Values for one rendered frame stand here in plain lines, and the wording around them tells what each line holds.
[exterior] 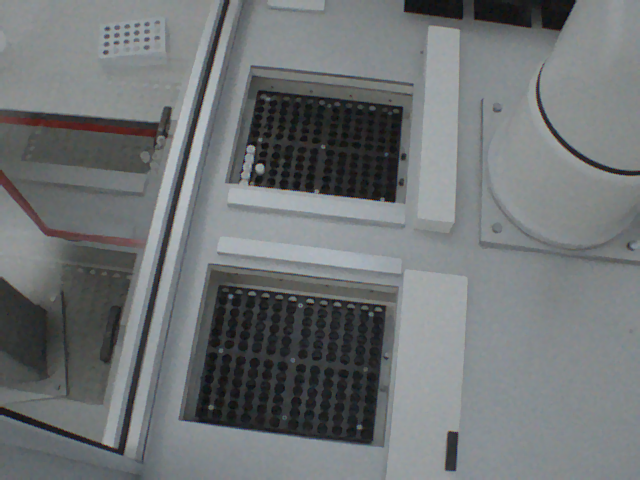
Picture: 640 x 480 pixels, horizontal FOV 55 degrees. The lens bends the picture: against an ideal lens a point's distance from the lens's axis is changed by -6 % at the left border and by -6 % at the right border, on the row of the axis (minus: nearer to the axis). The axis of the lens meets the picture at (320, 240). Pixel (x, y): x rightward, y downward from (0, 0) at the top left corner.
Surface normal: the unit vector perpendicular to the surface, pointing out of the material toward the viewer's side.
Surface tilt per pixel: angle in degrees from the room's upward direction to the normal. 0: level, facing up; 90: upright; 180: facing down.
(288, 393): 0
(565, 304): 0
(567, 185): 90
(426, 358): 0
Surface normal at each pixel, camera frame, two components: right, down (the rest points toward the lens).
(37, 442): 0.99, 0.12
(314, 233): 0.02, -0.39
